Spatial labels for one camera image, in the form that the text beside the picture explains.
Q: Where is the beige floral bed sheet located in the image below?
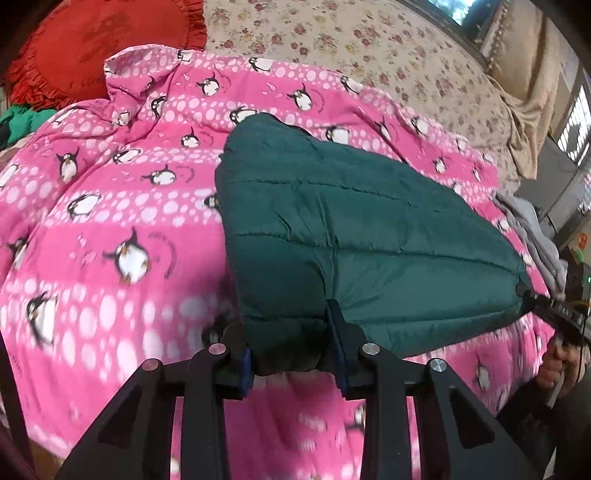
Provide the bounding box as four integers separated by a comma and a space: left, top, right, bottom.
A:
204, 0, 520, 193

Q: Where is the red ruffled pillow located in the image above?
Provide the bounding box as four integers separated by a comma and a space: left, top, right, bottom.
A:
4, 0, 207, 110

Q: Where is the person's right hand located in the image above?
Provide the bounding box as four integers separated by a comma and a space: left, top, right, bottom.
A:
535, 335, 587, 397

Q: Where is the dark green puffer jacket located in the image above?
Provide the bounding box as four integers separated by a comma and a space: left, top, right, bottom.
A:
215, 114, 530, 375

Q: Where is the beige curtain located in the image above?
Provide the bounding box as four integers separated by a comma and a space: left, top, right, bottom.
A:
487, 1, 561, 190

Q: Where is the grey garment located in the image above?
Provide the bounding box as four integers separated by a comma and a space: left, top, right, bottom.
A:
493, 192, 568, 300

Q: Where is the grey cabinet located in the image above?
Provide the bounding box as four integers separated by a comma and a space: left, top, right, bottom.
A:
515, 137, 590, 248

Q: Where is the pink penguin print quilt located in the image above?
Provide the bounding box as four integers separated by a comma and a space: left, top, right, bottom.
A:
1, 45, 528, 457

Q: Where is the green cloth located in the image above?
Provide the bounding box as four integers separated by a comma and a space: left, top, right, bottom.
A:
0, 105, 56, 150

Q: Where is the barred window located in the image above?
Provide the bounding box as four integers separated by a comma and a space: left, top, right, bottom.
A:
409, 0, 501, 43

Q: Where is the lattice side window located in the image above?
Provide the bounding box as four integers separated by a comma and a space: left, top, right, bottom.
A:
556, 68, 590, 167

